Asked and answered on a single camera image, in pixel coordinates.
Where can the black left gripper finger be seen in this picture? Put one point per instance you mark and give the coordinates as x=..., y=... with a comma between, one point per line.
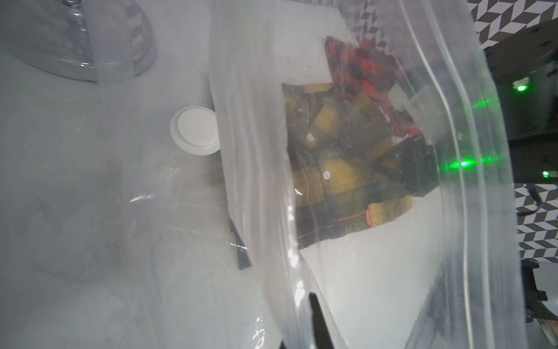
x=320, y=330

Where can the yellow plaid shirt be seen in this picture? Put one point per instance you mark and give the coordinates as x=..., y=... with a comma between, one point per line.
x=349, y=172

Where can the clear plastic vacuum bag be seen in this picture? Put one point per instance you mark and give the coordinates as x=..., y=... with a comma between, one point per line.
x=211, y=240

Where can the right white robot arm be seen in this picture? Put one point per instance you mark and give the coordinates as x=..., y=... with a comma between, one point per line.
x=524, y=70

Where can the white bag valve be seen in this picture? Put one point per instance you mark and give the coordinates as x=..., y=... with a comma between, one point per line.
x=194, y=129

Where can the red plaid folded shirt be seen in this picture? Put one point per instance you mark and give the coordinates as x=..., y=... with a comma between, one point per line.
x=364, y=70

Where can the metal glass holder stand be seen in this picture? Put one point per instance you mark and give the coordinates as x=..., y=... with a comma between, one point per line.
x=52, y=36

